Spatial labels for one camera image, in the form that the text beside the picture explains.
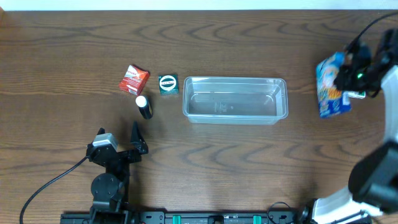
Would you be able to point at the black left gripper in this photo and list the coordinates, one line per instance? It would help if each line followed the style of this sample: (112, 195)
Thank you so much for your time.
(138, 143)

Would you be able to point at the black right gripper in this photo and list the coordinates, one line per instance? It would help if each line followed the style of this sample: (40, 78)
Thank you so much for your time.
(347, 79)

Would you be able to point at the white green Panadol box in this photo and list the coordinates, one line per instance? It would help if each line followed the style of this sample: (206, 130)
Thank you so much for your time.
(356, 94)

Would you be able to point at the blue Koolfever box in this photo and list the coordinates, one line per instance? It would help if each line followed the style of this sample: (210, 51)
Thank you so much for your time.
(331, 101)

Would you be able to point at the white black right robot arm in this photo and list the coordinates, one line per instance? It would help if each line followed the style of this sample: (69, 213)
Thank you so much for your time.
(372, 185)

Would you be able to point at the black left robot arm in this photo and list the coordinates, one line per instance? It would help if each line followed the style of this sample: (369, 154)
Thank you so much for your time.
(110, 189)

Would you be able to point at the clear plastic container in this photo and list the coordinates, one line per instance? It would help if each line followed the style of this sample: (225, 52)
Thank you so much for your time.
(235, 100)

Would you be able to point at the dark bottle white cap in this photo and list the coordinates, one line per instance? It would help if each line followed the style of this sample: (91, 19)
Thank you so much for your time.
(144, 107)

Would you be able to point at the red Panadol box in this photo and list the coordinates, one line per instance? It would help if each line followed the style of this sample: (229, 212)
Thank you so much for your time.
(134, 80)

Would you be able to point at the green Zam-Buk box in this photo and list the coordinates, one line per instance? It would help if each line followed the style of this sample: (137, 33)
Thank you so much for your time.
(168, 84)

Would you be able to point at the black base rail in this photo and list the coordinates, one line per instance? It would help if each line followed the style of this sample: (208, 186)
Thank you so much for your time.
(281, 217)

